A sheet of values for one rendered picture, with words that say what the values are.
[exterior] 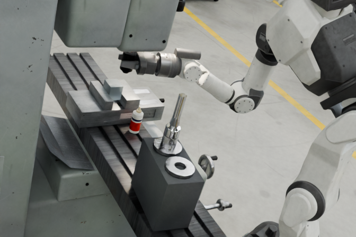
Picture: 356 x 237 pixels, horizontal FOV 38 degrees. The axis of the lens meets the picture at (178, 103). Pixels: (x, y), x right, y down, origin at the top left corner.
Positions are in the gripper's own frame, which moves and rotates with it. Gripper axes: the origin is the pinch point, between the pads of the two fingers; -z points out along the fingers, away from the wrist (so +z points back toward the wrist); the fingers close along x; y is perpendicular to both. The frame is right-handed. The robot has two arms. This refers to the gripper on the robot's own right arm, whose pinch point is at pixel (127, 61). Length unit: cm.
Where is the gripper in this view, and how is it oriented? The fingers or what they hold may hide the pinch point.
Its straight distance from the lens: 184.6
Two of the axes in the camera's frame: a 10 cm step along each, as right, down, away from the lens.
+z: 9.4, 0.8, 3.4
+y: -2.5, 8.4, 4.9
